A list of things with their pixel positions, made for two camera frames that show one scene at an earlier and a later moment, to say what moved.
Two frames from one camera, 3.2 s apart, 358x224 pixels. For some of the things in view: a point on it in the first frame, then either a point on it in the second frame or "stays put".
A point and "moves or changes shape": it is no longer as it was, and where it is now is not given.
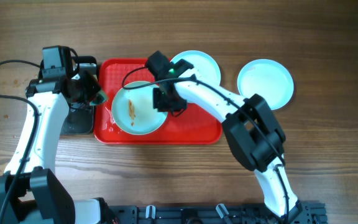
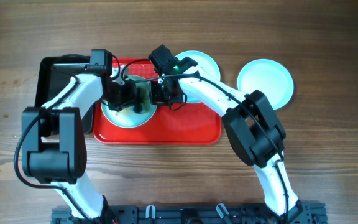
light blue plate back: (204, 69) stays put
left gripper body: (88, 86) -> (122, 94)
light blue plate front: (132, 109) moves or changes shape
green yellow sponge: (100, 98) moves or changes shape
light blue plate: (269, 78) stays put
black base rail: (304, 213) stays put
